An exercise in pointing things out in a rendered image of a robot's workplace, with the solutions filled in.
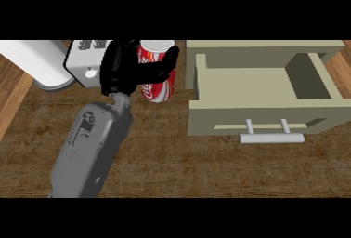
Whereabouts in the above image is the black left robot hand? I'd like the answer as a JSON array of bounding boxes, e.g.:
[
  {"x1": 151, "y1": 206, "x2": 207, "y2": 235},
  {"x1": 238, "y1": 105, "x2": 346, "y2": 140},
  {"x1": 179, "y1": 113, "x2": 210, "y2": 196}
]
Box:
[{"x1": 98, "y1": 40, "x2": 181, "y2": 98}]

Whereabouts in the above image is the red soda can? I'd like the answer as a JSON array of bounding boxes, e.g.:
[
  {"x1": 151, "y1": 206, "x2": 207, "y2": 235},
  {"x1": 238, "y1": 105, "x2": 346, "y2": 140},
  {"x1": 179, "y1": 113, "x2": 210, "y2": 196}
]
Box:
[{"x1": 135, "y1": 40, "x2": 178, "y2": 103}]

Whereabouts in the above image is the beige drawer front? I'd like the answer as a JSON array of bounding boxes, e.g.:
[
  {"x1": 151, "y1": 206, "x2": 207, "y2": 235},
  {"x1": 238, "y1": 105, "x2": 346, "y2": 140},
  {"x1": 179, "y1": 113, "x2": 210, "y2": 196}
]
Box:
[{"x1": 185, "y1": 98, "x2": 351, "y2": 138}]

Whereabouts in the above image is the beige open drawer box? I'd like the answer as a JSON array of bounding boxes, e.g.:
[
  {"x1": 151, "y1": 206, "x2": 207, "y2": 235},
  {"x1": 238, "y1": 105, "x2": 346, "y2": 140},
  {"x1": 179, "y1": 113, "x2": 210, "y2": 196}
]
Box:
[{"x1": 194, "y1": 52, "x2": 346, "y2": 102}]

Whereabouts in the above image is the white boxy carton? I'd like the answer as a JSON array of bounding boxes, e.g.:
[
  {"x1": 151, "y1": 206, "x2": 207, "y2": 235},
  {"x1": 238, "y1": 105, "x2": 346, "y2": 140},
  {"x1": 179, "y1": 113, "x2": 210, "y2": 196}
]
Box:
[{"x1": 63, "y1": 40, "x2": 113, "y2": 88}]

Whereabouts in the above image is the beige cabinet body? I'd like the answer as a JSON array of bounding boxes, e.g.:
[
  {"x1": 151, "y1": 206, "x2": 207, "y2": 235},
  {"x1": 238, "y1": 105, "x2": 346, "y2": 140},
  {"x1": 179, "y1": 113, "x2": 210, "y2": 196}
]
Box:
[{"x1": 184, "y1": 40, "x2": 346, "y2": 91}]

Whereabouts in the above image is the white drawer handle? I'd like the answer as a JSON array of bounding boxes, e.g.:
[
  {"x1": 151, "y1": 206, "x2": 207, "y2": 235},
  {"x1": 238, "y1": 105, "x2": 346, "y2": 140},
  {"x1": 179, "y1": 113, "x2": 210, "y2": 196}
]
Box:
[{"x1": 238, "y1": 118, "x2": 306, "y2": 145}]

